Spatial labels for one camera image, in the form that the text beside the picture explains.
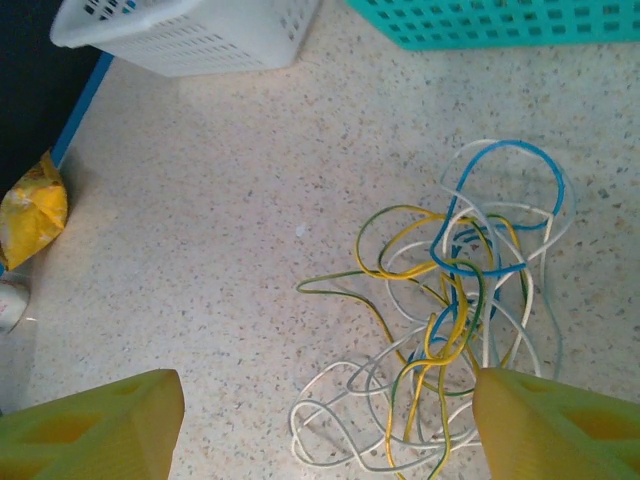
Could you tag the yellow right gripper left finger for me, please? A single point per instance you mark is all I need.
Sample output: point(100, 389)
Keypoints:
point(85, 435)

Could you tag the teal plastic basket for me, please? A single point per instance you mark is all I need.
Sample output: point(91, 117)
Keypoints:
point(500, 37)

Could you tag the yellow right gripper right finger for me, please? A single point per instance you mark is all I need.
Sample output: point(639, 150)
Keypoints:
point(550, 435)

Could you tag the white plastic basket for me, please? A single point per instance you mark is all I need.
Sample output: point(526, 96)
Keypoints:
point(165, 25)

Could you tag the yellow snack bag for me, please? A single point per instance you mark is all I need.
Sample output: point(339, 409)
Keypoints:
point(35, 215)

